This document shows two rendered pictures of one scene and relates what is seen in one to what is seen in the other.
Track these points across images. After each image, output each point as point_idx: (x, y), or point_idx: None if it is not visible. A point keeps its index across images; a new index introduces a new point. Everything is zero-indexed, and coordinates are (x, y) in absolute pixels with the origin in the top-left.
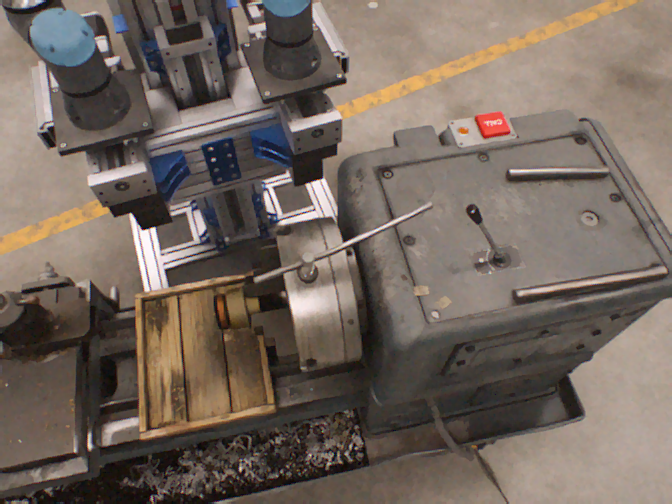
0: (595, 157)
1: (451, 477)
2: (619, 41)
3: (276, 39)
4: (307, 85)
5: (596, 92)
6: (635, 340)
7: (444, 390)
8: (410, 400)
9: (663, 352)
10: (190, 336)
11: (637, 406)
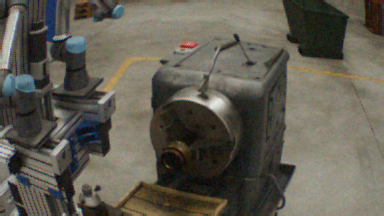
0: (229, 40)
1: None
2: (119, 106)
3: (77, 67)
4: (92, 85)
5: (133, 127)
6: None
7: (266, 160)
8: (261, 170)
9: None
10: (151, 213)
11: (290, 196)
